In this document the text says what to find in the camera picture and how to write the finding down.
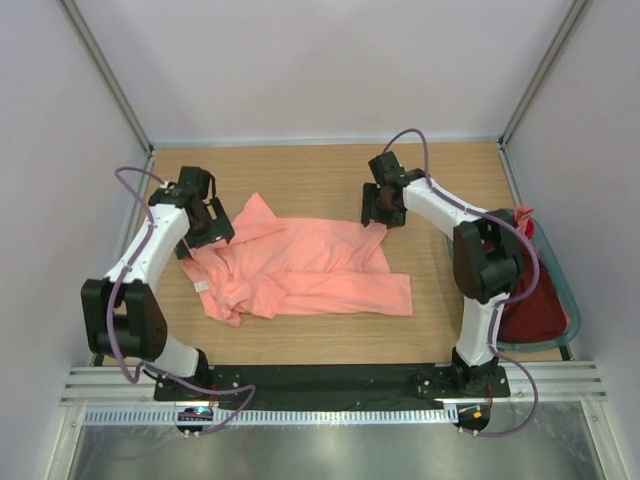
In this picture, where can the teal plastic basket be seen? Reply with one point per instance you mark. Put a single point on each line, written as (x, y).
(559, 282)

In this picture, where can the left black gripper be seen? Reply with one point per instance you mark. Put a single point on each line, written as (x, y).
(220, 229)

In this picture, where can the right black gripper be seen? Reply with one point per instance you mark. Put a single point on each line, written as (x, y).
(370, 192)

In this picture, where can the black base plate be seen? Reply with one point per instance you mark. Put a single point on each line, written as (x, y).
(323, 383)

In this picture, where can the dark red t shirt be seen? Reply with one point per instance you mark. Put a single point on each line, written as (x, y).
(538, 317)

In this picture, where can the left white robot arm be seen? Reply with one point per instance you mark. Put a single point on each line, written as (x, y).
(123, 319)

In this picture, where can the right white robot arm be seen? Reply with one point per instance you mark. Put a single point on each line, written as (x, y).
(486, 261)

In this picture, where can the white slotted cable duct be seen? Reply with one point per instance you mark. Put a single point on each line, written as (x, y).
(199, 417)

